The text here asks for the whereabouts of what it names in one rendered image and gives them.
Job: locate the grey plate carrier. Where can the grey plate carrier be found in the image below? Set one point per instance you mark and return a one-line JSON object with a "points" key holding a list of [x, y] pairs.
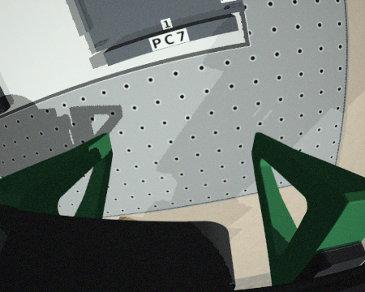
{"points": [[130, 28]]}

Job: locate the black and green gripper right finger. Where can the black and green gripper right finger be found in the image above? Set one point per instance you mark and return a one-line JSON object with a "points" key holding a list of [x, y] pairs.
{"points": [[335, 214]]}

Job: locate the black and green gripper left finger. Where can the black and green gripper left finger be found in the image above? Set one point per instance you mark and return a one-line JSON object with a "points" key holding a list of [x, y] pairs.
{"points": [[39, 187]]}

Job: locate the grey square base plate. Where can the grey square base plate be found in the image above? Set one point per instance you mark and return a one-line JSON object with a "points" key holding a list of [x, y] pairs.
{"points": [[182, 132]]}

